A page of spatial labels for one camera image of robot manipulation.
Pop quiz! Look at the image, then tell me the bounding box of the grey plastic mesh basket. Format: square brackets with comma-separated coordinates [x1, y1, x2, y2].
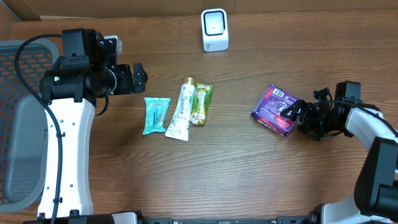
[1, 40, 47, 213]

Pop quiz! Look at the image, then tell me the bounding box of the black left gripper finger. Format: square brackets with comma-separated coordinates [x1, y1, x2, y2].
[133, 63, 148, 80]
[133, 80, 146, 93]

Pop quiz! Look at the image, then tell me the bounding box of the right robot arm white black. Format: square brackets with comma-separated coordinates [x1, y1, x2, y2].
[281, 81, 397, 223]

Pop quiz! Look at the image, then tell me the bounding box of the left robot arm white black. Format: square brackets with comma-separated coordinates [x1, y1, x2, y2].
[38, 29, 148, 221]

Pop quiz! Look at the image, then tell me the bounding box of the white barcode scanner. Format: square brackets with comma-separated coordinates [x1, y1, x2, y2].
[201, 8, 229, 52]

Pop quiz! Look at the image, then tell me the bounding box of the white green cosmetic tube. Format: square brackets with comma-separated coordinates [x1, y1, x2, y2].
[165, 77, 196, 141]

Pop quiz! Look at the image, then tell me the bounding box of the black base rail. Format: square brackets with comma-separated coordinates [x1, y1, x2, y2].
[30, 210, 322, 224]

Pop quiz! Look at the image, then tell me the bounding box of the purple sanitary pad pack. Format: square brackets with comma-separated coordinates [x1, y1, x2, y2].
[251, 85, 298, 136]

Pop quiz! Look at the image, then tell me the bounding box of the teal wet wipes pack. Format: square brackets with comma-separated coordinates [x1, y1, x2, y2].
[142, 97, 170, 135]

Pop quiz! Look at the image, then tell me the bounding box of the green yellow snack pouch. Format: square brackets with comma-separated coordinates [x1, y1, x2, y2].
[190, 83, 213, 126]

